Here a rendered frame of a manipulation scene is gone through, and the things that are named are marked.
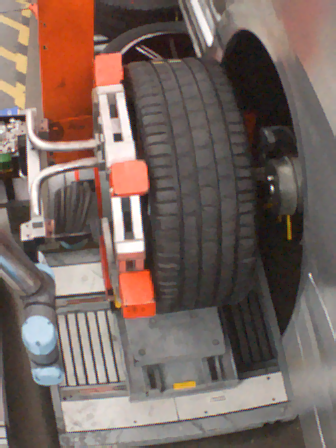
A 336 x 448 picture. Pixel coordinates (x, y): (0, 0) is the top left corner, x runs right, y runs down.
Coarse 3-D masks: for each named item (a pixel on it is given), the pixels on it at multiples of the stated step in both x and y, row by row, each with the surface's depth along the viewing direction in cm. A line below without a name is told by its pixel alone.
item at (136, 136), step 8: (128, 96) 193; (128, 104) 203; (128, 112) 207; (136, 112) 178; (128, 120) 210; (136, 120) 197; (136, 128) 208; (136, 136) 206; (136, 144) 205; (136, 152) 205; (136, 160) 219; (144, 200) 202; (144, 208) 202; (144, 216) 202; (144, 224) 205; (144, 232) 217; (144, 240) 216; (152, 248) 177; (152, 256) 179; (144, 264) 208; (152, 264) 181; (152, 272) 184
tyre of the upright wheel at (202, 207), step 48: (144, 96) 171; (192, 96) 171; (144, 144) 168; (192, 144) 166; (240, 144) 167; (192, 192) 165; (240, 192) 167; (192, 240) 168; (240, 240) 170; (192, 288) 177; (240, 288) 181
